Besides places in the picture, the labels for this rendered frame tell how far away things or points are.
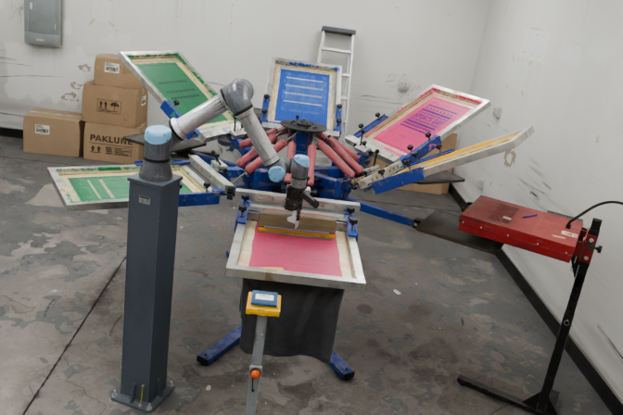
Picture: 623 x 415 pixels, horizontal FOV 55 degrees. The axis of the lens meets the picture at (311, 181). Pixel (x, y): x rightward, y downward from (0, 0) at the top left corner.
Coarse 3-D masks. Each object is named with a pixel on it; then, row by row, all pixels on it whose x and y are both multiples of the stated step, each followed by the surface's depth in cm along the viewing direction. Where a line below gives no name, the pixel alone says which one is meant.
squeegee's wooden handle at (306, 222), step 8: (264, 216) 292; (272, 216) 292; (280, 216) 292; (288, 216) 293; (296, 216) 293; (304, 216) 294; (264, 224) 293; (272, 224) 293; (280, 224) 294; (288, 224) 294; (304, 224) 294; (312, 224) 294; (320, 224) 294; (328, 224) 294; (336, 224) 294; (328, 232) 295
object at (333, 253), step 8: (304, 240) 292; (312, 240) 293; (320, 240) 295; (336, 240) 297; (328, 248) 286; (336, 248) 287; (328, 256) 278; (336, 256) 279; (328, 264) 270; (336, 264) 271; (312, 272) 260; (320, 272) 261; (328, 272) 262; (336, 272) 263
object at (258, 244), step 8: (256, 224) 303; (256, 232) 294; (256, 240) 284; (264, 240) 286; (256, 248) 275; (256, 256) 268; (256, 264) 260; (264, 264) 261; (272, 264) 262; (280, 264) 263; (288, 264) 264
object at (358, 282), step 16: (272, 208) 318; (240, 224) 291; (240, 240) 273; (352, 240) 291; (352, 256) 273; (240, 272) 246; (256, 272) 246; (272, 272) 247; (288, 272) 249; (304, 272) 251; (352, 272) 264; (352, 288) 249
